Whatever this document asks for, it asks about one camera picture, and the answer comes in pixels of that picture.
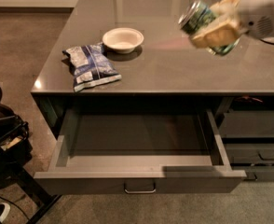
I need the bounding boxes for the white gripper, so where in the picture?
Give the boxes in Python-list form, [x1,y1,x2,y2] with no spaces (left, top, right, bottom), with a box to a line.
[190,0,274,49]

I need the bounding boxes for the green soda can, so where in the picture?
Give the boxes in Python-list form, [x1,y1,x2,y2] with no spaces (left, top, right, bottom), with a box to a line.
[178,0,239,56]

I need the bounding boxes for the open grey top drawer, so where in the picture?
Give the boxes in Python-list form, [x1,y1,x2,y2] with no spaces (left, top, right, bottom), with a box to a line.
[34,111,246,195]

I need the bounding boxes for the white paper bowl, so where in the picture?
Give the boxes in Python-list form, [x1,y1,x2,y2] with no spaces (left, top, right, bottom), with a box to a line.
[103,28,144,54]

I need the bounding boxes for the grey lower side drawers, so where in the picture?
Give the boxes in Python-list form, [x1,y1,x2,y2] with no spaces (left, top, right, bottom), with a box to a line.
[219,111,274,182]

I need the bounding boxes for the blue chip bag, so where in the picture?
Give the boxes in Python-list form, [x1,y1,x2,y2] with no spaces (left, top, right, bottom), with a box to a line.
[62,43,122,92]

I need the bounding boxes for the metal drawer handle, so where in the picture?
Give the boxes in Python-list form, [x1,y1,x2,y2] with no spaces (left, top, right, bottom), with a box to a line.
[124,182,157,194]

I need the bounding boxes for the black floor cable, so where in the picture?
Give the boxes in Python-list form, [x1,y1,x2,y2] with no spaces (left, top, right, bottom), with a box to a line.
[0,189,33,221]

